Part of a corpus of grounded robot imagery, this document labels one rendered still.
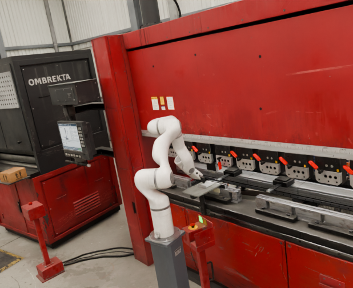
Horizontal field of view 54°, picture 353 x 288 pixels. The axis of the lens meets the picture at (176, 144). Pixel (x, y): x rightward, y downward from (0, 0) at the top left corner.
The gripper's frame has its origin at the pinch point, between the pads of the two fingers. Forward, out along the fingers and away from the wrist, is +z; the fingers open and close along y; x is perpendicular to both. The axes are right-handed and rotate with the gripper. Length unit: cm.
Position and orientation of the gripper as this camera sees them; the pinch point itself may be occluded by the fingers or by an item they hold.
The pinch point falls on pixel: (200, 180)
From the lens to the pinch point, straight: 274.0
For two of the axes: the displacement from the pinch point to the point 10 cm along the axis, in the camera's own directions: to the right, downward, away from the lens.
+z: 5.6, 5.7, 6.1
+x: -4.4, 8.2, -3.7
